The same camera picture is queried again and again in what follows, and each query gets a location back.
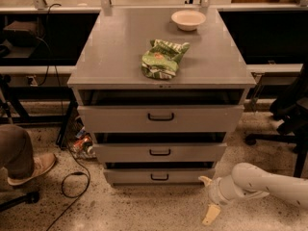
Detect crushed cans trash pile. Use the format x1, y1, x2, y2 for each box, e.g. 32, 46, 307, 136
72, 127, 95, 158

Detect black chair base left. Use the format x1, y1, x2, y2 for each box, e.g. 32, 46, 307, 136
0, 192, 39, 212

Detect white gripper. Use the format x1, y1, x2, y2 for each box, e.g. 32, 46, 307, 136
198, 176, 238, 225

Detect green chip bag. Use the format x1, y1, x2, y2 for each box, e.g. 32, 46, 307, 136
141, 39, 191, 80

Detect white bowl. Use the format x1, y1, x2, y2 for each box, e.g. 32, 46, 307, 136
171, 10, 206, 32

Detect grey drawer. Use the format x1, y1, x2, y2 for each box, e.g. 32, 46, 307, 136
104, 168, 216, 185
93, 143, 226, 163
78, 105, 244, 133

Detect grey middle drawer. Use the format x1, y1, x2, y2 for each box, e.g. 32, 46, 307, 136
93, 143, 226, 163

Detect grey top drawer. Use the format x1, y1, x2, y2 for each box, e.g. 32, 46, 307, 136
78, 105, 244, 133

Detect tan shoe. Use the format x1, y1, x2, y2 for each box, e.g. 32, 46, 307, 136
8, 153, 57, 187

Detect dark box under bench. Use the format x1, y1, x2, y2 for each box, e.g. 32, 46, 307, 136
3, 20, 39, 47

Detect black floor cable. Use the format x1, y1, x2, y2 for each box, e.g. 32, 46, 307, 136
44, 144, 91, 231

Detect black table leg frame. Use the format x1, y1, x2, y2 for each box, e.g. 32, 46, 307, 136
0, 75, 77, 148

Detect grey drawer cabinet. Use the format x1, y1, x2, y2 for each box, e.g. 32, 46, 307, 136
68, 8, 255, 172

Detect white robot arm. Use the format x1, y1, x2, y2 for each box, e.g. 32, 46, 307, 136
198, 163, 308, 225

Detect black office chair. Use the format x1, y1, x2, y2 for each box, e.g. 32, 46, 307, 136
244, 61, 308, 178

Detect grey bottom drawer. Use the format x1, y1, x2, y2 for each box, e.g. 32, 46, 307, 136
104, 168, 216, 185

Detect person leg brown trousers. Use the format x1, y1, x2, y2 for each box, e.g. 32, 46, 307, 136
0, 124, 34, 179

